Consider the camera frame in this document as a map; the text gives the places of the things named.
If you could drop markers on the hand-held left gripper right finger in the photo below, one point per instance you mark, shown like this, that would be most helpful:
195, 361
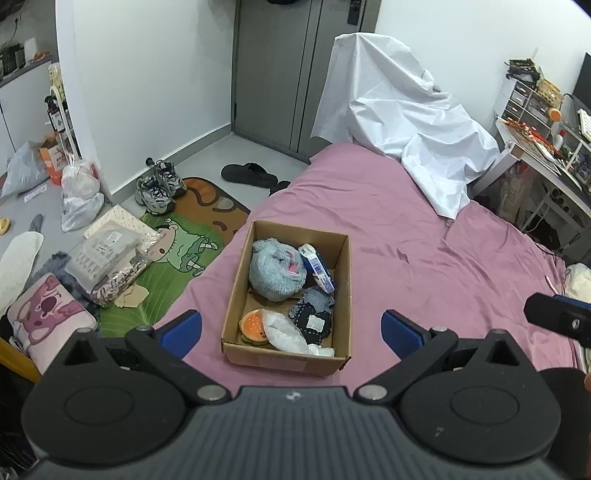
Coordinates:
401, 332

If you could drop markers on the grey desktop drawer organizer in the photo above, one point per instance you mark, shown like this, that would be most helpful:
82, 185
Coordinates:
519, 101

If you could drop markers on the blue white small carton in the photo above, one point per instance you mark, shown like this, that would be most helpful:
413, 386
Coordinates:
318, 267

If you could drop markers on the grey sneaker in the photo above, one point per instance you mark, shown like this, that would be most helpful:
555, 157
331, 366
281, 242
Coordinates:
170, 177
154, 196

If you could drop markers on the burger plush toy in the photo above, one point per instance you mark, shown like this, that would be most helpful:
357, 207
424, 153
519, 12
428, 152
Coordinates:
253, 327

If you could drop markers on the pink cartoon pillow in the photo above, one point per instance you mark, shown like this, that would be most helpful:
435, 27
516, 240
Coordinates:
46, 316

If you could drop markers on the cream cloth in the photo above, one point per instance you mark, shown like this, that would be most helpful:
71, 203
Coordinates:
579, 281

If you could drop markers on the white and red plastic bag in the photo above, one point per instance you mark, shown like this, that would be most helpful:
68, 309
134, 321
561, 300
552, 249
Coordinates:
81, 180

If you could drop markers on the white packet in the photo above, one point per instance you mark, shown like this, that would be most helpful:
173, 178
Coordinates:
321, 351

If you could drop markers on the white insole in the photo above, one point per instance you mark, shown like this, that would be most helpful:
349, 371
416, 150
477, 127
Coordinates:
18, 267

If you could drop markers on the grey plastic bag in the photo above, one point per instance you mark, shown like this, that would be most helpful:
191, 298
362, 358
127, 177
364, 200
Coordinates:
23, 170

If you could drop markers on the clear packaged grey garment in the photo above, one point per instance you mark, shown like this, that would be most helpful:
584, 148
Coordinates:
104, 256

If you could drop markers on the clear plastic bag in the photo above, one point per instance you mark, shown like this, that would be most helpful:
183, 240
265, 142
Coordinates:
284, 333

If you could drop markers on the black monitor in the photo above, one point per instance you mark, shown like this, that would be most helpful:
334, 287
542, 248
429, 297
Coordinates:
584, 83

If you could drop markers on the translucent white plastic bag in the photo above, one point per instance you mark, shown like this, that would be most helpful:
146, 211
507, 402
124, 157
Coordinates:
83, 212

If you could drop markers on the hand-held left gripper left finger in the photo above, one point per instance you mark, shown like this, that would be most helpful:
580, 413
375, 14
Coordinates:
182, 330

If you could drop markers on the brown cardboard box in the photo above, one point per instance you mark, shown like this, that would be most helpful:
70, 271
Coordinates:
277, 362

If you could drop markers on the cream polka dot bag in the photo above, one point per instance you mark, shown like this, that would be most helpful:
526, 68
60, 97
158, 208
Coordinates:
124, 219

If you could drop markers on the black knitted cloth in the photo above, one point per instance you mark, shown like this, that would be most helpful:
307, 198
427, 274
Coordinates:
300, 319

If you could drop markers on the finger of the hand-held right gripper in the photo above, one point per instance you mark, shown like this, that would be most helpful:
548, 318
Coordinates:
554, 316

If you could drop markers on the yellow slipper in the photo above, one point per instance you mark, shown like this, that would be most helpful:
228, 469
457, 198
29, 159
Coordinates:
4, 227

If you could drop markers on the grey sock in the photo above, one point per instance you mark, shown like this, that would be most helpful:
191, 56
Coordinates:
36, 224

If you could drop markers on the cartoon floor mat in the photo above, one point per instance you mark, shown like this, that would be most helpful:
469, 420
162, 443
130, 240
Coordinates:
175, 244

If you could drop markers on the beige paper bag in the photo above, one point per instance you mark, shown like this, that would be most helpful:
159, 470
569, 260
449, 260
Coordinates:
515, 194

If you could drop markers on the wicker basket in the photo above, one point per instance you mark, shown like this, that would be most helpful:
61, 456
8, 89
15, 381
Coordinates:
549, 92

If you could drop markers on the orange cardboard box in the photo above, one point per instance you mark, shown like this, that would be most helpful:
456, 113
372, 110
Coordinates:
53, 159

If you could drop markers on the grey fluffy plush toy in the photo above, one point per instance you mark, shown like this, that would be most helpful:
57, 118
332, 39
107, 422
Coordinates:
272, 277

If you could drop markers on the white desk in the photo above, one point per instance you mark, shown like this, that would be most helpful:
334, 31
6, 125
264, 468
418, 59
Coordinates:
545, 159

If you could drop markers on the leopard print packaged cloth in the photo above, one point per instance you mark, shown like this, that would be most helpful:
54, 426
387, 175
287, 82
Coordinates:
117, 284

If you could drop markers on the grey door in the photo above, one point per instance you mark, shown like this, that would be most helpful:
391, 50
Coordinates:
272, 69

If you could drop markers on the black spray bottle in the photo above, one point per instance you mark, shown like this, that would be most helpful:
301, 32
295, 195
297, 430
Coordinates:
55, 115

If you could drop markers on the brown paper scrap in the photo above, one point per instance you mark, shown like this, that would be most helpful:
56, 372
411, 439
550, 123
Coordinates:
131, 296

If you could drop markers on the grey fluffy rug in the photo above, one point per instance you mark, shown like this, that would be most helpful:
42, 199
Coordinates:
57, 265

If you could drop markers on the pink bed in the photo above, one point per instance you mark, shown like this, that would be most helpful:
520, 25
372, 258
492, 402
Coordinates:
415, 263

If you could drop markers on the black door lock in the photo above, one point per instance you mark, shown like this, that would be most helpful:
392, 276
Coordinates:
354, 11

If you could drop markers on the yellow wooden frame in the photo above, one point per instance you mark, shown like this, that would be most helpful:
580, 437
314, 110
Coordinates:
18, 362

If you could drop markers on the white sheet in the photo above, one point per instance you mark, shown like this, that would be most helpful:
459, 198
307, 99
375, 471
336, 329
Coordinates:
415, 129

